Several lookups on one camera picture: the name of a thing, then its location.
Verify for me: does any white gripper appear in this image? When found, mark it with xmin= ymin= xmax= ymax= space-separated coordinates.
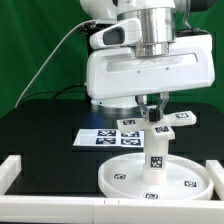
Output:
xmin=87 ymin=34 xmax=215 ymax=122

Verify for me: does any white cross table base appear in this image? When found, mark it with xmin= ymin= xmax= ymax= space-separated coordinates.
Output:
xmin=117 ymin=111 xmax=197 ymax=140

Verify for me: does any white round table top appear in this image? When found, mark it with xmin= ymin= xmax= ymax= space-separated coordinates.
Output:
xmin=98 ymin=153 xmax=214 ymax=200

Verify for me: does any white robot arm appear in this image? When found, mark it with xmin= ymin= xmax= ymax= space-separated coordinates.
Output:
xmin=80 ymin=0 xmax=217 ymax=122

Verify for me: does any white marker sheet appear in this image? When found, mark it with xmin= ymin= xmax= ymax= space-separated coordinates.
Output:
xmin=73 ymin=129 xmax=144 ymax=148

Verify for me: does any white frame right block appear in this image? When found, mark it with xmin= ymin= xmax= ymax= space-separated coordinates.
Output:
xmin=206 ymin=160 xmax=224 ymax=201

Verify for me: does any white frame block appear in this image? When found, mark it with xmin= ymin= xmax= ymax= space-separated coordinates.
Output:
xmin=0 ymin=155 xmax=21 ymax=195
xmin=206 ymin=160 xmax=224 ymax=201

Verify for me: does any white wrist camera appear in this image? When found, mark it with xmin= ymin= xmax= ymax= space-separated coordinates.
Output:
xmin=90 ymin=18 xmax=142 ymax=49

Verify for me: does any black cable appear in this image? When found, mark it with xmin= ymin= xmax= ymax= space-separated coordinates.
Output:
xmin=20 ymin=82 xmax=88 ymax=105

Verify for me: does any black camera on stand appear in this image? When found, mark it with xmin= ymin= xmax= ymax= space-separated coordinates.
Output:
xmin=78 ymin=20 xmax=99 ymax=36

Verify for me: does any grey cable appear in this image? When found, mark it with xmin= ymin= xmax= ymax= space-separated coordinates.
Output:
xmin=14 ymin=18 xmax=97 ymax=108

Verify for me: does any white frame front bar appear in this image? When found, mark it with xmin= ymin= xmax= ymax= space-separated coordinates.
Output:
xmin=0 ymin=196 xmax=224 ymax=224

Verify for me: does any white frame left block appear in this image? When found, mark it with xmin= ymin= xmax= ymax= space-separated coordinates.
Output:
xmin=0 ymin=155 xmax=21 ymax=195

